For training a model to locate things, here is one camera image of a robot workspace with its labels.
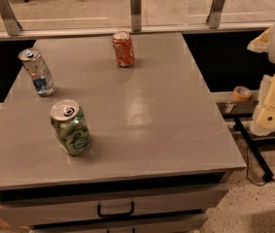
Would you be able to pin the red coke can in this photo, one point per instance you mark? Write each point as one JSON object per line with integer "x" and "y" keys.
{"x": 123, "y": 48}

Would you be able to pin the green soda can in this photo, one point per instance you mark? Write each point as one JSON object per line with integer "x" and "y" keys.
{"x": 69, "y": 124}

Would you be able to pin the left metal rail bracket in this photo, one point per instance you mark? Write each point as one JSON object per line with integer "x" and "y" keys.
{"x": 13, "y": 28}

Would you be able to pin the silver blue energy drink can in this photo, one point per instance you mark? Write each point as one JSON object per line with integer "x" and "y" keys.
{"x": 38, "y": 70}

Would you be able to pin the orange tape roll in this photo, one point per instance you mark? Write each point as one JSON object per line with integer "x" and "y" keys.
{"x": 242, "y": 94}

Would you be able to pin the middle metal rail bracket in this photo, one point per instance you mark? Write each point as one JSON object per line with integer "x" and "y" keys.
{"x": 136, "y": 19}

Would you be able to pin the lower grey drawer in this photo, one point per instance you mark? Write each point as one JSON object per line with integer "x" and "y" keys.
{"x": 161, "y": 224}

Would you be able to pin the black metal stand leg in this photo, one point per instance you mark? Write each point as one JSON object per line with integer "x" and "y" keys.
{"x": 268, "y": 175}

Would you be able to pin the grey drawer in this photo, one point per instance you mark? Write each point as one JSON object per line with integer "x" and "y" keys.
{"x": 161, "y": 224}
{"x": 105, "y": 205}

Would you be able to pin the right metal rail bracket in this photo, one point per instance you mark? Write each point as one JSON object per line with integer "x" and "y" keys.
{"x": 214, "y": 18}

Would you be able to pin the upper grey drawer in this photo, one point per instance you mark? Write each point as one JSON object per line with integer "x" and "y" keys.
{"x": 105, "y": 205}

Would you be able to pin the metal rail bracket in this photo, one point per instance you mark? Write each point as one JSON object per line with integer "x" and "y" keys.
{"x": 13, "y": 28}
{"x": 214, "y": 18}
{"x": 136, "y": 19}

